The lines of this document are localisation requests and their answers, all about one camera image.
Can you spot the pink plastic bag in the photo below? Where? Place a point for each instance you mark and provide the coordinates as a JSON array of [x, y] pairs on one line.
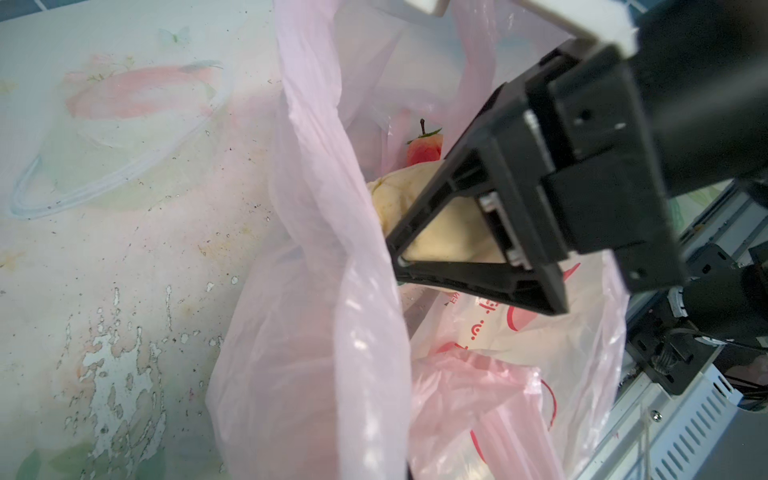
[[318, 376]]

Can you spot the red fruit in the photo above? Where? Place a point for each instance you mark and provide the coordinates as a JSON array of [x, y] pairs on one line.
[[425, 148]]

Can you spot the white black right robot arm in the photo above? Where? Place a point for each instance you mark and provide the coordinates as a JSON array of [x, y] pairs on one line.
[[701, 70]]

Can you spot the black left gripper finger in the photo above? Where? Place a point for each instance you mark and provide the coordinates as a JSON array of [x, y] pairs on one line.
[[499, 151]]

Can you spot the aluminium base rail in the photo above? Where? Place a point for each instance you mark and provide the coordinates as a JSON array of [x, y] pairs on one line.
[[696, 356]]

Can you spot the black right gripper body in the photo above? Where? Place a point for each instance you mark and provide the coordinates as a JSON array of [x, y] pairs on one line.
[[587, 173]]

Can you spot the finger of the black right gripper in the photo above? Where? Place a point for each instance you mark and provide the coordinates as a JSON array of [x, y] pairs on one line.
[[529, 283]]

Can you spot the pale cream round fruit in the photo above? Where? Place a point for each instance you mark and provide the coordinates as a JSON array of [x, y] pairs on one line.
[[457, 234]]

